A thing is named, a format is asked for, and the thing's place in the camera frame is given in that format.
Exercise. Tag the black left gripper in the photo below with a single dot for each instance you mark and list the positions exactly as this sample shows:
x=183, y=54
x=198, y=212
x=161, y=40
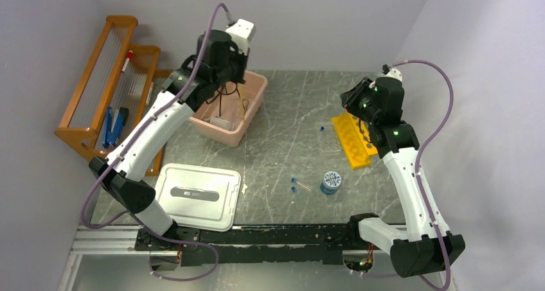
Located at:
x=240, y=78

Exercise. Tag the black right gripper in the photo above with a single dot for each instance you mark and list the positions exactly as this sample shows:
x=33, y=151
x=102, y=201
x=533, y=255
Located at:
x=349, y=97

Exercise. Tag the black wire ring tripod stand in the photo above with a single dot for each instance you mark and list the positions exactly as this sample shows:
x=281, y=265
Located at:
x=227, y=90

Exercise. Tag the tan rubber tubing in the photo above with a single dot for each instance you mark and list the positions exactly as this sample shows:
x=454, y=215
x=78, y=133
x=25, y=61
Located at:
x=241, y=100

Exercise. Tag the small white plastic bag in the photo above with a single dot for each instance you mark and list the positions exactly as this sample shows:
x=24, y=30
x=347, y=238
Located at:
x=222, y=123

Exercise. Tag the white metal tray lid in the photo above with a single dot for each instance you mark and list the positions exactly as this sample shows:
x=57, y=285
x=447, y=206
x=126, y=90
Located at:
x=199, y=197

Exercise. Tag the clear plastic well plate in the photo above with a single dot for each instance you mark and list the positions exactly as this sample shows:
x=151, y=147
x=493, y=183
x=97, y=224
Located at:
x=327, y=140

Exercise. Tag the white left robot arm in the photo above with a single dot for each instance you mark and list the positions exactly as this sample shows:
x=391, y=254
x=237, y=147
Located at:
x=183, y=92

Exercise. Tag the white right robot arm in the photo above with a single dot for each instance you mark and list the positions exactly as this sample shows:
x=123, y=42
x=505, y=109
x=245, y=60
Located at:
x=404, y=187

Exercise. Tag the yellow test tube rack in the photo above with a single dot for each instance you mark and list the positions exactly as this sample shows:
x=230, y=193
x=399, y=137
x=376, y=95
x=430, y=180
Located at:
x=354, y=139

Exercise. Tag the pink plastic bin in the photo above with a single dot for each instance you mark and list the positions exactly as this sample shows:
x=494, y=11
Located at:
x=253, y=90

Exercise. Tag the blue patterned round tin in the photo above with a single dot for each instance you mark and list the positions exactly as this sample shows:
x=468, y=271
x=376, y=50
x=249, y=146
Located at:
x=330, y=183

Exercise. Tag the red and white marker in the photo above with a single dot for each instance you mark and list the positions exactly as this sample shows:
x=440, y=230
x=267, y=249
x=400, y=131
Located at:
x=126, y=62

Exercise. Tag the wooden drying rack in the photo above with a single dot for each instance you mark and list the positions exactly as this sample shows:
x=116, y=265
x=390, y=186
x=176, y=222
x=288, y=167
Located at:
x=102, y=84

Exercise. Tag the blue stapler tool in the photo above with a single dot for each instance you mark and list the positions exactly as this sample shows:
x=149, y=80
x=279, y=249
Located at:
x=115, y=121

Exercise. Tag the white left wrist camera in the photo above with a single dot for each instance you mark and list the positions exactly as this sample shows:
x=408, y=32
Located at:
x=241, y=34

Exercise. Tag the aluminium frame rail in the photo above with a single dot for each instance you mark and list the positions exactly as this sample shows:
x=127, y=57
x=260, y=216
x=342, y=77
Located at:
x=120, y=239

